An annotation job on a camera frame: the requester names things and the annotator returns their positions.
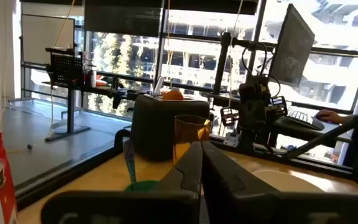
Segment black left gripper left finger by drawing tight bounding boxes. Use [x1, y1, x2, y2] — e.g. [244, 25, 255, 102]
[154, 141, 203, 200]

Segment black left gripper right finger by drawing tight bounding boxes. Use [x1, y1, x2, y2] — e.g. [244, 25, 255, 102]
[201, 141, 281, 224]

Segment amber glass tumbler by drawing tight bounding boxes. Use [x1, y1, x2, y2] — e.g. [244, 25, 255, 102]
[172, 114, 212, 166]

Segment green plastic cup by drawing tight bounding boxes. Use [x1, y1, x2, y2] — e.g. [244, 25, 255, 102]
[124, 179, 160, 192]

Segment blue patterned spoon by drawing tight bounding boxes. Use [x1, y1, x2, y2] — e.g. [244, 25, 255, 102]
[122, 139, 138, 184]

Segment bagel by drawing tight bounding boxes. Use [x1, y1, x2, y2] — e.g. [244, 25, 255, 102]
[162, 89, 185, 101]

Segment person's forearm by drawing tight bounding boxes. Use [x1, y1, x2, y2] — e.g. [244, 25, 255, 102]
[339, 113, 356, 124]

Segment dark round placemat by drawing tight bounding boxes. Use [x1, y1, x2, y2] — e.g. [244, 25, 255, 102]
[251, 169, 326, 194]

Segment black toaster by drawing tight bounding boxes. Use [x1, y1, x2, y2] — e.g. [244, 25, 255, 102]
[131, 94, 211, 162]

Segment black computer desk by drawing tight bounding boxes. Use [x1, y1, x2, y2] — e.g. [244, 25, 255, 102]
[208, 93, 354, 144]

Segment computer keyboard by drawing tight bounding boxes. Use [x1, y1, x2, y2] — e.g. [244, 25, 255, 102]
[286, 109, 325, 131]

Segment black monitor pole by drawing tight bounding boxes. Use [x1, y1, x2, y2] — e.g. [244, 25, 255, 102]
[213, 32, 232, 96]

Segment black diagonal rod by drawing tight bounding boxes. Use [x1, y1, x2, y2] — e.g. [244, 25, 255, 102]
[283, 107, 358, 160]

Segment person's hand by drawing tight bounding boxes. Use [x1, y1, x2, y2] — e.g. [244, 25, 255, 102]
[315, 109, 344, 124]

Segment black standing desk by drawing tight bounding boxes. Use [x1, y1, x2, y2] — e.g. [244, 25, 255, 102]
[44, 46, 155, 142]

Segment black computer monitor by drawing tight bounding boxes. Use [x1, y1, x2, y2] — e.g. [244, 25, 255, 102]
[268, 3, 316, 88]

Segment black perforated metal box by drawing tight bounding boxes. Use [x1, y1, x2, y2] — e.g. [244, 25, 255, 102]
[50, 52, 84, 84]

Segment black window blind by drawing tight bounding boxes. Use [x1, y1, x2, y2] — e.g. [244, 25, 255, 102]
[84, 0, 163, 38]

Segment whiteboard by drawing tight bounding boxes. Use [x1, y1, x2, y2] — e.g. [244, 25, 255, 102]
[21, 14, 76, 66]

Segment silver mounting bracket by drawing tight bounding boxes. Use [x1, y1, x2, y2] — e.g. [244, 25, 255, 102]
[224, 132, 241, 147]

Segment yellow floor cable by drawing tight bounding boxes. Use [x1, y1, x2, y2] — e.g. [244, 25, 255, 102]
[6, 144, 33, 155]

